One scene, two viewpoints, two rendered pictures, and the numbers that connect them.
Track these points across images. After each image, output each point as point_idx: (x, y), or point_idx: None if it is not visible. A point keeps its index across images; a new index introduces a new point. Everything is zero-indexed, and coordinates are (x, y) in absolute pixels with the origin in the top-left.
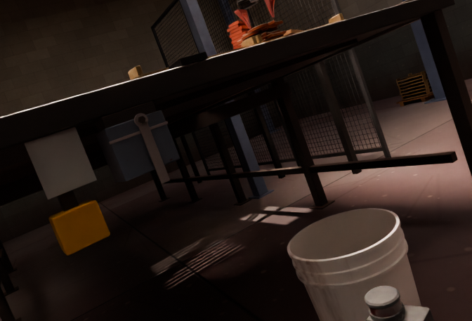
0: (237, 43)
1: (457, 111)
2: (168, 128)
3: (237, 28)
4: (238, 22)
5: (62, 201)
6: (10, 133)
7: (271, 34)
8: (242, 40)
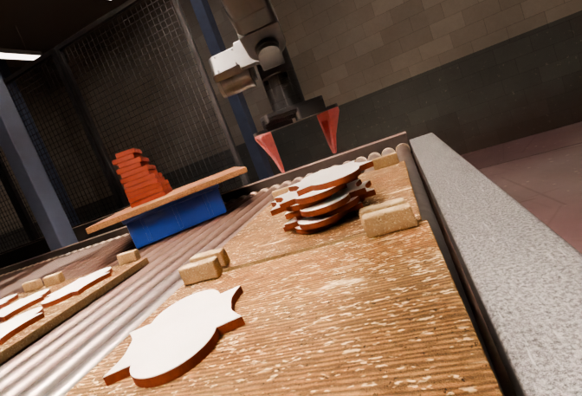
0: (132, 184)
1: None
2: None
3: (132, 159)
4: (133, 150)
5: None
6: None
7: (374, 191)
8: (306, 203)
